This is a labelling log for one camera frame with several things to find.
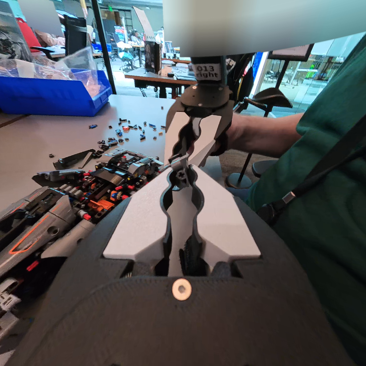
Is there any black lanyard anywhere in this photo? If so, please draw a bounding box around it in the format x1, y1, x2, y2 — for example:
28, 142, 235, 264
257, 114, 366, 227

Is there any pile of small lego pieces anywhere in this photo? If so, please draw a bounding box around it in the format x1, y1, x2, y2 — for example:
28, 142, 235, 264
89, 106, 167, 152

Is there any dark lego set box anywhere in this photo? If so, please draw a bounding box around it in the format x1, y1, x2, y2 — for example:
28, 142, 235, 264
0, 0, 32, 62

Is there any dark grey lego panel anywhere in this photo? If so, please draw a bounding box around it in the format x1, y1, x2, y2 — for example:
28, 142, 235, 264
53, 149, 96, 169

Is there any person's right hand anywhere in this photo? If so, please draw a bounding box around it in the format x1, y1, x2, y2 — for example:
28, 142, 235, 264
215, 114, 244, 153

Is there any red office chair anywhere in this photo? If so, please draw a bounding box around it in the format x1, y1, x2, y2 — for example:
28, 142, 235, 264
16, 17, 55, 58

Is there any black mesh office chair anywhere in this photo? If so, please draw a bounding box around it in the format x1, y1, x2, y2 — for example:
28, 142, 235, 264
233, 87, 294, 179

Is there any black framed tag sign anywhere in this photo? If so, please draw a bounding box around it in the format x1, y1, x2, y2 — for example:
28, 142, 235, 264
267, 43, 315, 61

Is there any background wooden desk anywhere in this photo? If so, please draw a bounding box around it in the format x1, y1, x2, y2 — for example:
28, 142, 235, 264
124, 67, 198, 99

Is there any dark display box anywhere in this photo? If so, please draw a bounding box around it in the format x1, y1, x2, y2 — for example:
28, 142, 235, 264
144, 40, 162, 74

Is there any blue plastic bin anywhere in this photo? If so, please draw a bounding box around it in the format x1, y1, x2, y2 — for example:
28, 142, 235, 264
0, 69, 113, 117

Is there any grey lego car model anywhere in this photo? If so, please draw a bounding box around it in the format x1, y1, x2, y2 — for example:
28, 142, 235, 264
0, 149, 166, 315

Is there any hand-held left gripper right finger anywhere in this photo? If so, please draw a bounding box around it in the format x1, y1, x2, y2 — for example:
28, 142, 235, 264
189, 165, 261, 270

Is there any small grey lego assembly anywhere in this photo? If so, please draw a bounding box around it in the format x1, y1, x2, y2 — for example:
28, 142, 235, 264
168, 154, 191, 191

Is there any black pole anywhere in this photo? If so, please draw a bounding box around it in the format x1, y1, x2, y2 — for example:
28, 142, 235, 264
91, 0, 117, 95

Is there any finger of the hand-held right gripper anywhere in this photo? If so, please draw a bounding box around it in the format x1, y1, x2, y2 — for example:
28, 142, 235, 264
164, 112, 191, 166
188, 114, 222, 168

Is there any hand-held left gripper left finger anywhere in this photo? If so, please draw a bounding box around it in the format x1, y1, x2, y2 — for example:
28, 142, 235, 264
103, 168, 173, 267

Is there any person's right forearm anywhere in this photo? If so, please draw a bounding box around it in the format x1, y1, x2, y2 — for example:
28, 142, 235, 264
243, 113, 304, 158

